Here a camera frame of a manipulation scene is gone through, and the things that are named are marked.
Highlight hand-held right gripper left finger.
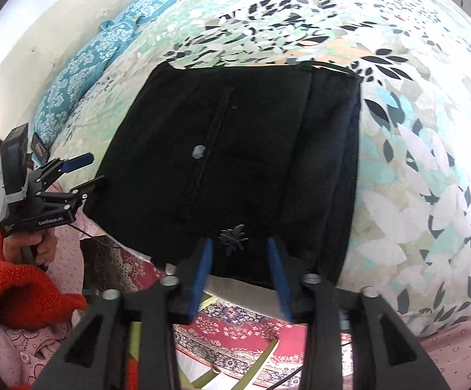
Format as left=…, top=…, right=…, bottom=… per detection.
left=32, top=238, right=216, bottom=390

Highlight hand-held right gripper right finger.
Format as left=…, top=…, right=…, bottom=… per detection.
left=266, top=236, right=451, bottom=390

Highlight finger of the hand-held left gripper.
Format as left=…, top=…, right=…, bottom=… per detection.
left=35, top=175, right=106, bottom=209
left=32, top=152, right=95, bottom=184

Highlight black pants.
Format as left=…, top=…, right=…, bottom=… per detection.
left=83, top=61, right=362, bottom=289

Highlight person's left forearm red sleeve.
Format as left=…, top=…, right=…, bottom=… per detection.
left=0, top=227, right=88, bottom=331

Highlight person's left hand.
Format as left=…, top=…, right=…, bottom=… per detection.
left=0, top=227, right=60, bottom=274

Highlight red patterned rug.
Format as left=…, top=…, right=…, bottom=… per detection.
left=80, top=236, right=355, bottom=389

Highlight leaf print bedsheet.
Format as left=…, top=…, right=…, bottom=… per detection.
left=44, top=0, right=471, bottom=334

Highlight pink dotted clothing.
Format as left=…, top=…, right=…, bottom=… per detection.
left=0, top=211, right=471, bottom=390

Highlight black cable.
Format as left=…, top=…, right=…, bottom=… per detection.
left=266, top=339, right=355, bottom=390
left=65, top=220, right=141, bottom=253

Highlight yellow green frame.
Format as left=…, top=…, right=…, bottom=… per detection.
left=130, top=292, right=282, bottom=390

